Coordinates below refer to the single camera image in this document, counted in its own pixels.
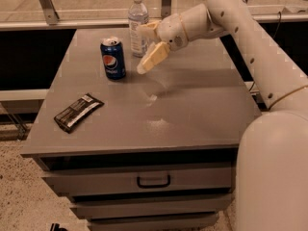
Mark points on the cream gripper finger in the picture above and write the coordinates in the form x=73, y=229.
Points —
x=154, y=55
x=149, y=30

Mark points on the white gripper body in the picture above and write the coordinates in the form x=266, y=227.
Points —
x=170, y=30

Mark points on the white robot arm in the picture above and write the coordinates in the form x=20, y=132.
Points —
x=272, y=162

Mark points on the blue pepsi can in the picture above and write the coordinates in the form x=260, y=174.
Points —
x=113, y=58

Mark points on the clear plastic water bottle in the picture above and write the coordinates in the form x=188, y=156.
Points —
x=137, y=16

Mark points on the black snack wrapper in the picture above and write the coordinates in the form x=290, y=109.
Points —
x=70, y=117

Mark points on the metal window railing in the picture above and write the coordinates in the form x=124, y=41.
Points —
x=19, y=15

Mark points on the black object on floor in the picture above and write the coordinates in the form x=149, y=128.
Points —
x=57, y=227

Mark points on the black drawer handle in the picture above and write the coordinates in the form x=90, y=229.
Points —
x=153, y=182

